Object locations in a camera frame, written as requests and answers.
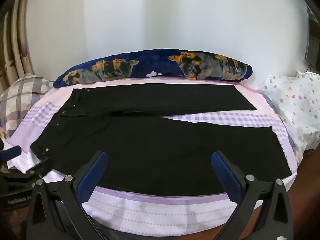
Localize white cloth with coloured shapes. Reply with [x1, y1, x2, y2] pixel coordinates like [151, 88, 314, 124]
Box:
[257, 71, 320, 165]

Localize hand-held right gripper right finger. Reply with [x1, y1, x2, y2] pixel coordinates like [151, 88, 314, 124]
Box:
[211, 150, 297, 240]

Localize black pants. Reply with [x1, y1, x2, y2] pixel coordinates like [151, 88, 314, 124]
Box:
[30, 83, 292, 197]

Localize plaid pillow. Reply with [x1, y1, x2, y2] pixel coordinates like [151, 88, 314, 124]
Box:
[0, 74, 54, 140]

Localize beige floral curtain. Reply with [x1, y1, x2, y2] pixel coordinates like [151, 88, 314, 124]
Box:
[0, 0, 35, 90]

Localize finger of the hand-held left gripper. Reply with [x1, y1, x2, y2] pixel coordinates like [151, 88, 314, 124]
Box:
[0, 146, 22, 161]
[24, 154, 54, 180]

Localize dark framed panel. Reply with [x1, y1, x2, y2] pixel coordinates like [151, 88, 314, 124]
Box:
[305, 5, 320, 67]

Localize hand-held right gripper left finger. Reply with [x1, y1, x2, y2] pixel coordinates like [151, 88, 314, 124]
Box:
[26, 150, 108, 240]

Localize pink and purple bed sheet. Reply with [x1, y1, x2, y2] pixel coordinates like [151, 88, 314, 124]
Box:
[6, 76, 299, 237]

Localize blue cat-print pillow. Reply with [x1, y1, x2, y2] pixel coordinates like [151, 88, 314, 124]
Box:
[53, 51, 253, 88]

